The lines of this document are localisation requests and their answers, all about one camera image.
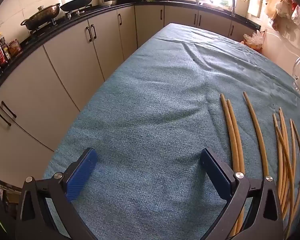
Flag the steel wok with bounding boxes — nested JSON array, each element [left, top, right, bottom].
[[20, 3, 61, 30]]

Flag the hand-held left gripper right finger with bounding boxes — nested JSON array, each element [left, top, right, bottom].
[[199, 147, 285, 240]]

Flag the white cutting board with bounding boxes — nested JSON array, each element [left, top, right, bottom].
[[247, 0, 265, 18]]

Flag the gas stove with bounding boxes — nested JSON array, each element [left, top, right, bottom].
[[27, 5, 93, 37]]

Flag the beige kitchen base cabinets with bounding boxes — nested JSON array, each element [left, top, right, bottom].
[[0, 4, 262, 188]]

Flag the red seasoning jar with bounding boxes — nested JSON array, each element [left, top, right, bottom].
[[7, 39, 22, 56]]

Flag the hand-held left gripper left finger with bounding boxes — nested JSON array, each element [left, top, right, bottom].
[[15, 147, 98, 240]]

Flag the hanging plastic bags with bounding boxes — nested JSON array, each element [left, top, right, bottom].
[[264, 0, 300, 32]]

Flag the blue woven table cloth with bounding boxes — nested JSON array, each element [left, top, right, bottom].
[[42, 23, 300, 240]]

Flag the orange plastic bag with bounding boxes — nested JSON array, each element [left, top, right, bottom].
[[243, 29, 266, 51]]

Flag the black kitchen countertop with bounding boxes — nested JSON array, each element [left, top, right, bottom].
[[0, 0, 262, 98]]

